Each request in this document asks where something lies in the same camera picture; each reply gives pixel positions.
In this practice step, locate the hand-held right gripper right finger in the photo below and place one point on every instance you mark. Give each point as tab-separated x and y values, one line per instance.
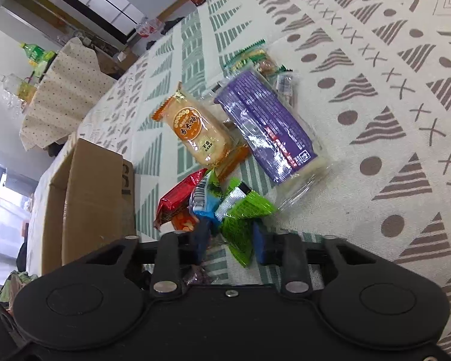
262	246

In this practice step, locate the orange rice cracker packet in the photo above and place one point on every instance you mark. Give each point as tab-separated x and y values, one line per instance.
195	128

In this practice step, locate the pack of water bottles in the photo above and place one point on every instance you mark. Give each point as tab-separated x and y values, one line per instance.
148	28

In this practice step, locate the window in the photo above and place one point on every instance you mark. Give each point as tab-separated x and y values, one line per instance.
3	214

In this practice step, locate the red snack packet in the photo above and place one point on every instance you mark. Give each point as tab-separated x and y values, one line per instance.
176	199

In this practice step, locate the patterned cloth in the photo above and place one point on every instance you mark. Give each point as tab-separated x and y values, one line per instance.
360	82

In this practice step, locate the round table with dotted cloth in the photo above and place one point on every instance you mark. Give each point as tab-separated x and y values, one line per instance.
64	94

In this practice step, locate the green-edged bread packet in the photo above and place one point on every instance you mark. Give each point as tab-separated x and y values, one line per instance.
250	58

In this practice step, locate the clear plastic bottle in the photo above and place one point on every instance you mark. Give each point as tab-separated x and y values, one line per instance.
11	82

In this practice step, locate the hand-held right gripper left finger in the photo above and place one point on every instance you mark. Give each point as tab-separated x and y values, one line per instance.
202	238

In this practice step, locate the orange-printed snack packet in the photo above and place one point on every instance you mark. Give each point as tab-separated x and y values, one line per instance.
184	223

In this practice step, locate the black shoes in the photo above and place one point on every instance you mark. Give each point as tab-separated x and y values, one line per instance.
173	24

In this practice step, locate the clear white snack packet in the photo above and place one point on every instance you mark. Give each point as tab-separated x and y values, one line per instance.
286	84

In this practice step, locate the purple biscuit packet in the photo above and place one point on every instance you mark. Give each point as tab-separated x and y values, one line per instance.
270	128

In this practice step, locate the blue snack packet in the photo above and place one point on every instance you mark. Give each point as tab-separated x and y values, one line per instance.
205	199

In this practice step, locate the bright green snack packet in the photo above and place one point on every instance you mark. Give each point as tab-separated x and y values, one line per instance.
244	218

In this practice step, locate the green drink bottle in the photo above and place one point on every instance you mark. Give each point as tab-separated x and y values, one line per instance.
35	50

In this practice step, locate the brown cardboard box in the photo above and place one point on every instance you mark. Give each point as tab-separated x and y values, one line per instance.
94	195

